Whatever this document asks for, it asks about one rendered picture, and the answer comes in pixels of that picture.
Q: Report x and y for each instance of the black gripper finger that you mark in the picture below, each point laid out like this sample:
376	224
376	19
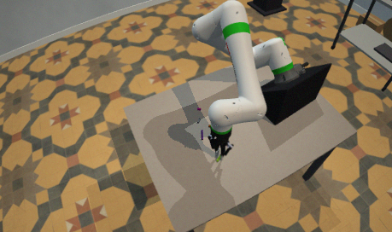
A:
213	145
225	152

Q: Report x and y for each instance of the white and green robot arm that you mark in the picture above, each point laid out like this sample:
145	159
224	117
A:
227	29

